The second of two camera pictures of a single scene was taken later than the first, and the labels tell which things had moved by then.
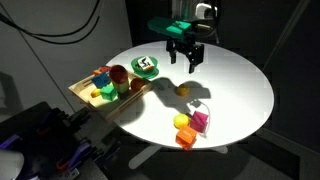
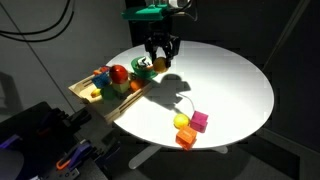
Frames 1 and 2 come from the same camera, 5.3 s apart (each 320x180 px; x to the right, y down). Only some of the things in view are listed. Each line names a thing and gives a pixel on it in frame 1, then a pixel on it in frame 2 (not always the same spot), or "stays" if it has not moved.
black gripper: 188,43 → 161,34
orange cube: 186,137 stays
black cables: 35,35 → 42,30
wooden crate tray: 88,92 stays
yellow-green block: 121,87 stays
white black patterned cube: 145,62 stays
